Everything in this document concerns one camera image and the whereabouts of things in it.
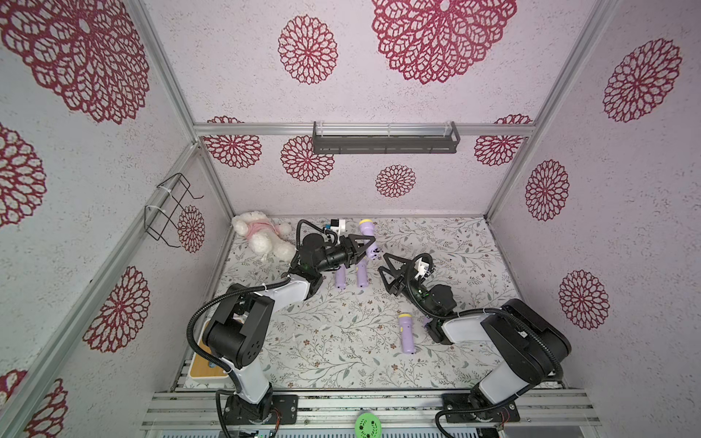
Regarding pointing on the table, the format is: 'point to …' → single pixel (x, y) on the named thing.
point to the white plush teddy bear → (266, 236)
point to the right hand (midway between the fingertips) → (381, 262)
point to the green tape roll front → (367, 425)
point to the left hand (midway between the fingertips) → (375, 242)
